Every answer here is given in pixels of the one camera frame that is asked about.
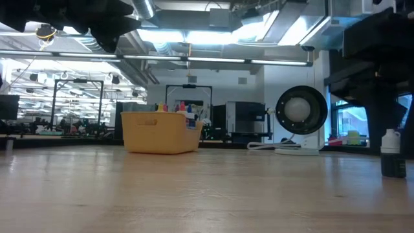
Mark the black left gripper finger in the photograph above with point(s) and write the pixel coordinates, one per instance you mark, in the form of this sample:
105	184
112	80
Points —
108	32
113	9

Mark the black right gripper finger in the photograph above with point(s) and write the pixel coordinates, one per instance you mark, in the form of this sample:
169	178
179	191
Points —
375	123
410	136

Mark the small white-capped dye bottle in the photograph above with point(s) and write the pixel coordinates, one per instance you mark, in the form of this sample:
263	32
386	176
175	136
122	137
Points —
393	161

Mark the yellow food colouring bottle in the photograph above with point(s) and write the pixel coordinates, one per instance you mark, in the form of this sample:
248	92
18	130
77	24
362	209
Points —
160	108

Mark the pink food colouring bottle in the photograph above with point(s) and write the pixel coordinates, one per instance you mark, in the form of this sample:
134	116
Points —
165	108

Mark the purple food colouring bottle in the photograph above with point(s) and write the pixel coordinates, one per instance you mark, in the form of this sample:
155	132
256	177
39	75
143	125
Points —
177	109

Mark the red food colouring bottle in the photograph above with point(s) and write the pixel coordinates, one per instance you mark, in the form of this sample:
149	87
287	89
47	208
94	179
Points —
182	106

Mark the blue food colouring bottle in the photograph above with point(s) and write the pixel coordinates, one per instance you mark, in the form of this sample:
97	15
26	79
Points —
189	109

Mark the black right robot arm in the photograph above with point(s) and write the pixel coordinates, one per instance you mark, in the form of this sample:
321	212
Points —
381	35

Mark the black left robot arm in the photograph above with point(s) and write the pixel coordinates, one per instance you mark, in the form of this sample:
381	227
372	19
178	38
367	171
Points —
16	13

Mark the green box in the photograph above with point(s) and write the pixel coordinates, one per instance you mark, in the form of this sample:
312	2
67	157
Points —
354	137

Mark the red box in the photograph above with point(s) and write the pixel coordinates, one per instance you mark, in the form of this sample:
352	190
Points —
336	141

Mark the white cylindrical spot lamp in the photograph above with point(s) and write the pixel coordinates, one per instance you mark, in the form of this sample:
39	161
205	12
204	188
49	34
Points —
300	110

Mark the grey partition panel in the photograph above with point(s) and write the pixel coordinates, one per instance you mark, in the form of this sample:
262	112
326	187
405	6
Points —
129	106

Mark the black monitor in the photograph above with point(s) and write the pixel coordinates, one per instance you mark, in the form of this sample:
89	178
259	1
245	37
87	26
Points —
8	106

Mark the yellow plastic bin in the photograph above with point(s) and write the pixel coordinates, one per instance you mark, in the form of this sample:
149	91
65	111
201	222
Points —
155	136

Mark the black and white cabinet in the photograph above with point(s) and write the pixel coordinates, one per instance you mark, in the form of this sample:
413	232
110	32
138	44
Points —
246	111

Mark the silver ventilation duct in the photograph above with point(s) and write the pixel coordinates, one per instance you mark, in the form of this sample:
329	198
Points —
144	8

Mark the black rig frame with camera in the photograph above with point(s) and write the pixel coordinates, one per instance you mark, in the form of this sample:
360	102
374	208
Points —
189	86

